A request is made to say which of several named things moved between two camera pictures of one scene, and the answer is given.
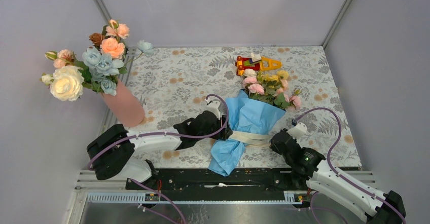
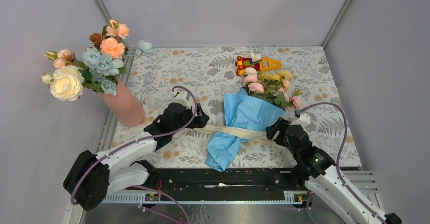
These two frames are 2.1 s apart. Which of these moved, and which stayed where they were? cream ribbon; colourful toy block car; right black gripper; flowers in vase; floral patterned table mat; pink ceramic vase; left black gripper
Moved: right black gripper; left black gripper; cream ribbon
Stayed: flowers in vase; floral patterned table mat; pink ceramic vase; colourful toy block car
